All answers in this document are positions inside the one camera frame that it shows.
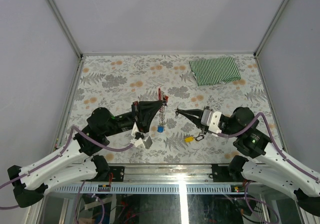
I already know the black key tag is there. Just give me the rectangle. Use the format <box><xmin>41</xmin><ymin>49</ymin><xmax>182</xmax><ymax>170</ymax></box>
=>
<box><xmin>195</xmin><ymin>134</ymin><xmax>205</xmax><ymax>142</ymax></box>
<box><xmin>175</xmin><ymin>108</ymin><xmax>180</xmax><ymax>117</ymax></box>

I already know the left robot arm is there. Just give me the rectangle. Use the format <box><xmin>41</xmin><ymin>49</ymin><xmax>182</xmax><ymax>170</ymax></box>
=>
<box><xmin>7</xmin><ymin>100</ymin><xmax>165</xmax><ymax>208</ymax></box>

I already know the metal key holder red handle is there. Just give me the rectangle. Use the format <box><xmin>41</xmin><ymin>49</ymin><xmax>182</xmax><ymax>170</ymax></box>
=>
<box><xmin>158</xmin><ymin>88</ymin><xmax>169</xmax><ymax>127</ymax></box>

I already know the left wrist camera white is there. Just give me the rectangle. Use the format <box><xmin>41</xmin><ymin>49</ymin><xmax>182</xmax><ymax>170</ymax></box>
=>
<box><xmin>130</xmin><ymin>123</ymin><xmax>153</xmax><ymax>149</ymax></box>

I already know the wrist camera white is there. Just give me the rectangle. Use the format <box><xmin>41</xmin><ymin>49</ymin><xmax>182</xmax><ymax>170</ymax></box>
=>
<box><xmin>201</xmin><ymin>109</ymin><xmax>222</xmax><ymax>137</ymax></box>
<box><xmin>130</xmin><ymin>123</ymin><xmax>153</xmax><ymax>149</ymax></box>

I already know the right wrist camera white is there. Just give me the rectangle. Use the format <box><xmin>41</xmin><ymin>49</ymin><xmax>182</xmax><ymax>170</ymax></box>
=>
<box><xmin>201</xmin><ymin>109</ymin><xmax>222</xmax><ymax>137</ymax></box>

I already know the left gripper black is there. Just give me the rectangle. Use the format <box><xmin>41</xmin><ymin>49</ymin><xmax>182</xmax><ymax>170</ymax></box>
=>
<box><xmin>104</xmin><ymin>101</ymin><xmax>165</xmax><ymax>138</ymax></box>

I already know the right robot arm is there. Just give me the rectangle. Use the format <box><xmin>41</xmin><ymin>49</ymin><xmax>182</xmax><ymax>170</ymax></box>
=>
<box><xmin>175</xmin><ymin>107</ymin><xmax>320</xmax><ymax>216</ymax></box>

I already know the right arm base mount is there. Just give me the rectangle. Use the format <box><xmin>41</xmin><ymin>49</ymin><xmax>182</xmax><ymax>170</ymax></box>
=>
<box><xmin>209</xmin><ymin>155</ymin><xmax>247</xmax><ymax>183</ymax></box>

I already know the yellow key tag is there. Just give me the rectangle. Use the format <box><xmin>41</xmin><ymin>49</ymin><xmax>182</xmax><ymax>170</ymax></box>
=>
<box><xmin>184</xmin><ymin>136</ymin><xmax>194</xmax><ymax>143</ymax></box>

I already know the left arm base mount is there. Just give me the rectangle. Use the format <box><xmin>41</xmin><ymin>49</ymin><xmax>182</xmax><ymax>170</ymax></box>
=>
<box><xmin>93</xmin><ymin>166</ymin><xmax>125</xmax><ymax>182</ymax></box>

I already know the aluminium front rail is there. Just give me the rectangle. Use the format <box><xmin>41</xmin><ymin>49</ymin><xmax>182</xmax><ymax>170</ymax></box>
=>
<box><xmin>112</xmin><ymin>164</ymin><xmax>213</xmax><ymax>184</ymax></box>

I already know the green white striped cloth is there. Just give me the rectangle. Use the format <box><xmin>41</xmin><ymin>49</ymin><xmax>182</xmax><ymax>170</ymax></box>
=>
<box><xmin>189</xmin><ymin>56</ymin><xmax>241</xmax><ymax>86</ymax></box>

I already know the blue key tag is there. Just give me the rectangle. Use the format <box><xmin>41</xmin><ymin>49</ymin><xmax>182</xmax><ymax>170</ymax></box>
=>
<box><xmin>157</xmin><ymin>126</ymin><xmax>164</xmax><ymax>133</ymax></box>

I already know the white slotted cable duct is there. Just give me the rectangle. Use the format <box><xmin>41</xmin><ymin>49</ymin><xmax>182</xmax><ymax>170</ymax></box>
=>
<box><xmin>55</xmin><ymin>183</ymin><xmax>244</xmax><ymax>194</ymax></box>

